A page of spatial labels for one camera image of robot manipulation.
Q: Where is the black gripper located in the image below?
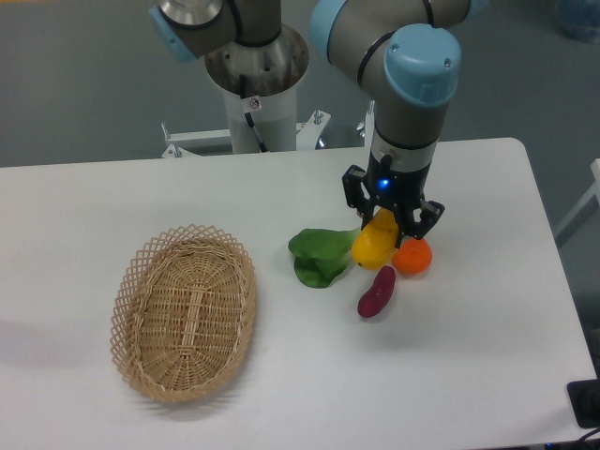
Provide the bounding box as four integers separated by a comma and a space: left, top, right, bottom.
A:
342, 153, 445, 248

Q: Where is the yellow toy mango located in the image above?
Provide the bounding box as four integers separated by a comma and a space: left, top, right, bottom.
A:
352, 208, 398, 270

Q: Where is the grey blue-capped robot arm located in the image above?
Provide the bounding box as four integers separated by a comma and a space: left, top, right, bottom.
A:
149, 1, 485, 239

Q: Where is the oval wicker basket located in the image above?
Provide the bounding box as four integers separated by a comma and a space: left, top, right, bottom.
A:
110, 224, 257, 402

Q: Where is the orange toy tangerine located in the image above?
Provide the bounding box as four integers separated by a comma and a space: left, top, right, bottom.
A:
391, 238, 433, 276

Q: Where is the purple toy sweet potato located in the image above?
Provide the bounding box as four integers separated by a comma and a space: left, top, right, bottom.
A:
357, 265, 397, 319

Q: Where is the green toy bok choy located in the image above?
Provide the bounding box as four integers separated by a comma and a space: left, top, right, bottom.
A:
288, 228, 360, 289

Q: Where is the blue object top right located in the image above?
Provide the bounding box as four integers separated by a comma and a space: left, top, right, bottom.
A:
554, 0, 599, 44

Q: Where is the black device at table edge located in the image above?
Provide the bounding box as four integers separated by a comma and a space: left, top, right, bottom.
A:
566, 379, 599, 428

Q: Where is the white furniture frame right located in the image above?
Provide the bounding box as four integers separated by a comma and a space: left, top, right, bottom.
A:
553, 158, 599, 248

